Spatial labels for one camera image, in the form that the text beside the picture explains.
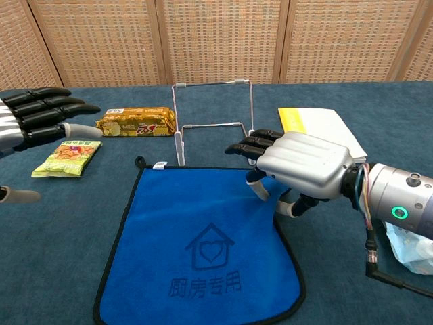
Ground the blue towel with house print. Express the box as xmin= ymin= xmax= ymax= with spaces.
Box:
xmin=93 ymin=156 xmax=307 ymax=325

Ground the yellow and white book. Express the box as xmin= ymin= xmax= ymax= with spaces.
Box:
xmin=277 ymin=107 xmax=369 ymax=165

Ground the blue carpet table cover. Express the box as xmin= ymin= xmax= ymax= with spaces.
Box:
xmin=0 ymin=80 xmax=433 ymax=325

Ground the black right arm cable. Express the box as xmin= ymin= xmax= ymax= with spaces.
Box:
xmin=355 ymin=162 xmax=433 ymax=299

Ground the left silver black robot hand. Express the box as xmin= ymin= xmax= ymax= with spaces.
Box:
xmin=0 ymin=87 xmax=102 ymax=206

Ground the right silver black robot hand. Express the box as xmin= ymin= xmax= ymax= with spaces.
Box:
xmin=225 ymin=128 xmax=358 ymax=217

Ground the light blue wet wipes pack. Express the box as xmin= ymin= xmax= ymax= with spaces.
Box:
xmin=385 ymin=221 xmax=433 ymax=275

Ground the gold biscuit package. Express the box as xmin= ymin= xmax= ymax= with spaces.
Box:
xmin=95 ymin=106 xmax=177 ymax=138

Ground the metal wire stand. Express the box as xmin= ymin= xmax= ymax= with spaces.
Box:
xmin=171 ymin=78 xmax=258 ymax=167

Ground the green snack bag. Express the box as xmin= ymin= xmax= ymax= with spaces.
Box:
xmin=31 ymin=139 xmax=104 ymax=179

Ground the bamboo folding screen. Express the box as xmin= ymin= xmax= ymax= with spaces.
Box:
xmin=0 ymin=0 xmax=433 ymax=91

